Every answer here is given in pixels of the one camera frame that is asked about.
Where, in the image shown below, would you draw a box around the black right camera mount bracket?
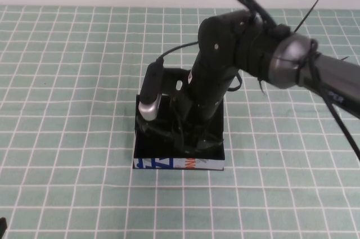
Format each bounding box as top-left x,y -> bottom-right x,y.
161,67 -> 194,100

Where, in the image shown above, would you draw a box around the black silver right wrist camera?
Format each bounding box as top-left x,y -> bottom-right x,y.
138,61 -> 164,122

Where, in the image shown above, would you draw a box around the black zip tie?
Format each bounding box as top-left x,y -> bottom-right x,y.
293,0 -> 322,35

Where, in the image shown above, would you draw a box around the green white checked tablecloth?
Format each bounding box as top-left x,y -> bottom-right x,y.
0,4 -> 360,239

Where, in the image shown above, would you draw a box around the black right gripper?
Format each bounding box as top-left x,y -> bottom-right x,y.
172,80 -> 231,154

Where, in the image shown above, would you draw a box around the black printed glasses case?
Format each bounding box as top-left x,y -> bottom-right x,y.
132,94 -> 226,172

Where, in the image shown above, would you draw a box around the black right camera cable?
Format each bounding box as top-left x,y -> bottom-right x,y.
156,40 -> 242,93

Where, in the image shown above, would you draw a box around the dark framed glasses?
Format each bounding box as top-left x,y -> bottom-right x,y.
139,120 -> 225,153

